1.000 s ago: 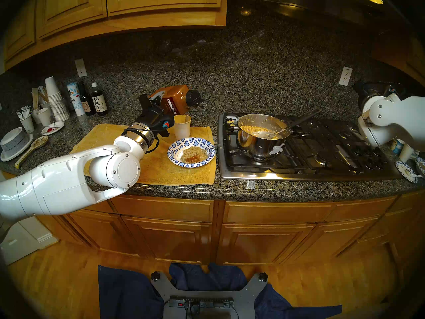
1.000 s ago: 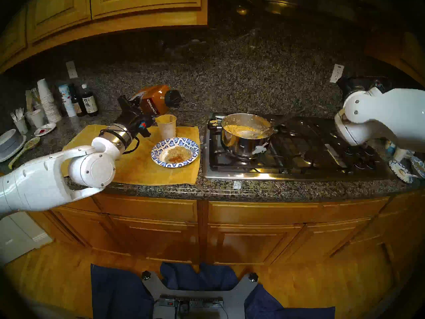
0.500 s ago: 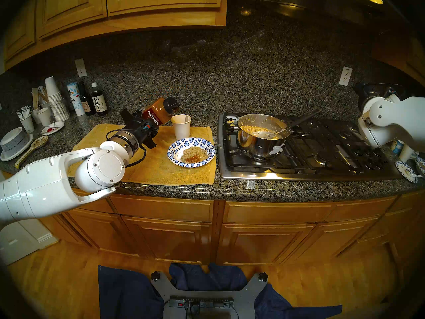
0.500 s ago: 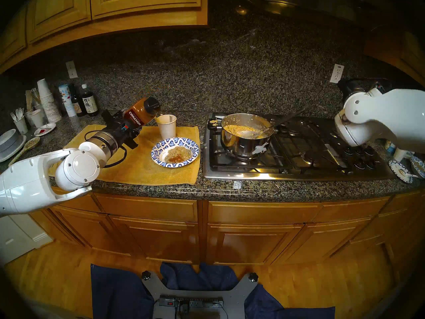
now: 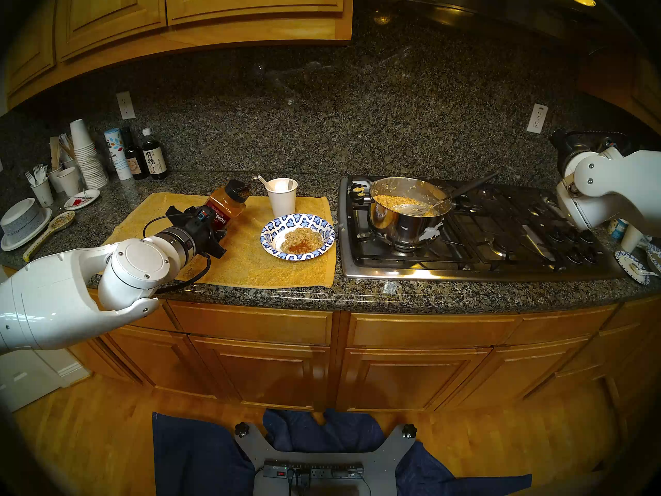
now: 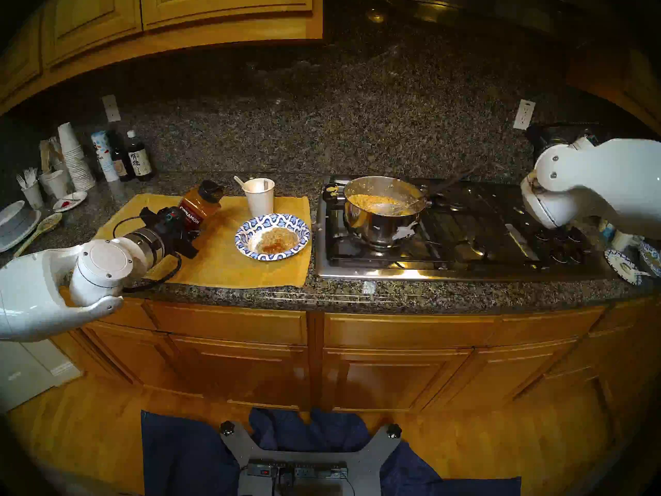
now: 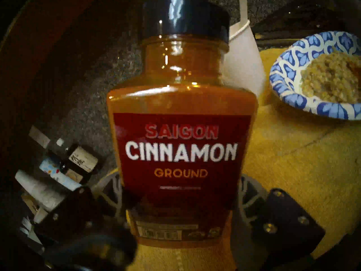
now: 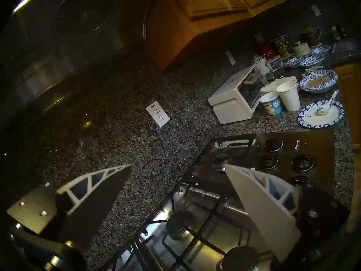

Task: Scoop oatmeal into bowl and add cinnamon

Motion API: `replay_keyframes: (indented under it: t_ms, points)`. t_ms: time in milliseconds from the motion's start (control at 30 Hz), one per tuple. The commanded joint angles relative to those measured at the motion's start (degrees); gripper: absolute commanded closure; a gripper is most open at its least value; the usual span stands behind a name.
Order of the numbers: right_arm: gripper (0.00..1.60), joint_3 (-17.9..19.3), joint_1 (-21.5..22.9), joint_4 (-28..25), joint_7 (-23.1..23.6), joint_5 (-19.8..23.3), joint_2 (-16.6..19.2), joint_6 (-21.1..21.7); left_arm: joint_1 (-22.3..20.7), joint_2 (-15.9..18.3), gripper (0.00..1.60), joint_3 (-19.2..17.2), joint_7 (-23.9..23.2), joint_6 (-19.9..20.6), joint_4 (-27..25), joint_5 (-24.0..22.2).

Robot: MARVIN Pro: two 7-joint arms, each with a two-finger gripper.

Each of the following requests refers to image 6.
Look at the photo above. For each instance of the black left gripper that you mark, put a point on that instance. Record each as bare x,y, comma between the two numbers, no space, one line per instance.
175,236

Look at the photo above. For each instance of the wooden upper cabinet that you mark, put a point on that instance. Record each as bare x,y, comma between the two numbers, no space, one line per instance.
93,14
635,81

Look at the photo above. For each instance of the blue patterned paper plate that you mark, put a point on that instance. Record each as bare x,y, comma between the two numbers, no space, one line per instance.
622,266

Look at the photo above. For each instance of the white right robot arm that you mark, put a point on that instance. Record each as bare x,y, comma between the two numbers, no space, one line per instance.
604,182

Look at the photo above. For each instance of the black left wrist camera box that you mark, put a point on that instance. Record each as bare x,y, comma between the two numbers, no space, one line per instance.
155,216

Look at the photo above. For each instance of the stainless gas cooktop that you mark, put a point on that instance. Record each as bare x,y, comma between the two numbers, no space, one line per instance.
439,260

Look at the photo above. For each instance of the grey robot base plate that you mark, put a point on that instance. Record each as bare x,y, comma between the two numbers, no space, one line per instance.
366,459

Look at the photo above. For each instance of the small dark glass bottle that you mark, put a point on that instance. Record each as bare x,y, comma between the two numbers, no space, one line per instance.
119,164

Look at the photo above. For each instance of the oatmeal mass in pot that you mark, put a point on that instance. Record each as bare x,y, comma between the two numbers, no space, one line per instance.
364,201

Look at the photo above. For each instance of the dark blue cloth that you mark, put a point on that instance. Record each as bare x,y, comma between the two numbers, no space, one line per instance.
181,459

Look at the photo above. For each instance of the small plate with red stain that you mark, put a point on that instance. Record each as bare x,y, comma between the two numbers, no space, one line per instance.
69,201

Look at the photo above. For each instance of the white paper cup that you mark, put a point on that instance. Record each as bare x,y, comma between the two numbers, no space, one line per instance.
58,185
260,203
624,241
45,182
33,196

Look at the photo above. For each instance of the yellow towel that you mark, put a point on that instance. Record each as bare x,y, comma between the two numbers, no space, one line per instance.
227,265

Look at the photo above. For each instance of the ground cinnamon jar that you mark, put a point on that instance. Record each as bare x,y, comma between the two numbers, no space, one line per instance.
199,205

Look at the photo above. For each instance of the stack of white paper cups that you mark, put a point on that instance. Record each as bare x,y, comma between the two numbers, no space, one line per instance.
75,154

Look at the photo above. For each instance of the wooden lower cabinets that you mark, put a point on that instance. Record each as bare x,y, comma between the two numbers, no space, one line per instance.
361,324

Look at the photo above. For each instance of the white plastic fork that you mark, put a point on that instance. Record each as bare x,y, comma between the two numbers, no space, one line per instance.
21,181
32,175

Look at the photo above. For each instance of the cinnamon powder on oatmeal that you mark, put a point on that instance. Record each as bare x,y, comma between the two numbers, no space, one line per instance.
271,248

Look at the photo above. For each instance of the white ceramic bowl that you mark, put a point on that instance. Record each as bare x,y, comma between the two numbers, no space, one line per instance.
11,216

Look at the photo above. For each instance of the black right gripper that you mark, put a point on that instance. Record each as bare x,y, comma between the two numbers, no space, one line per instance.
543,138

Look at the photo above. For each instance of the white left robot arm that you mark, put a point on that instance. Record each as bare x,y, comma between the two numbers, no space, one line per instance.
51,283

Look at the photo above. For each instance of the white wall outlet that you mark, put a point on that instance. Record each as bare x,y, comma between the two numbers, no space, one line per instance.
111,108
524,113

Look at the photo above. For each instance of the white blue salt canister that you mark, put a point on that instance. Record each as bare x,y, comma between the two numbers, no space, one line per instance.
102,151

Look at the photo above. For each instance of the dirty wooden spoon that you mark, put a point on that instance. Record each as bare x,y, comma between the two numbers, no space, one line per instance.
38,231

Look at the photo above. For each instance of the stainless steel pot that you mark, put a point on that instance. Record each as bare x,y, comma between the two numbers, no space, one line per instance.
372,229

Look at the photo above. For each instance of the soy sauce bottle white label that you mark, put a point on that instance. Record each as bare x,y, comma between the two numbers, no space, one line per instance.
139,161

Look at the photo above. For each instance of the scooped oatmeal portion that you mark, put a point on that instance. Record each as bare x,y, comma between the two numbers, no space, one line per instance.
281,235

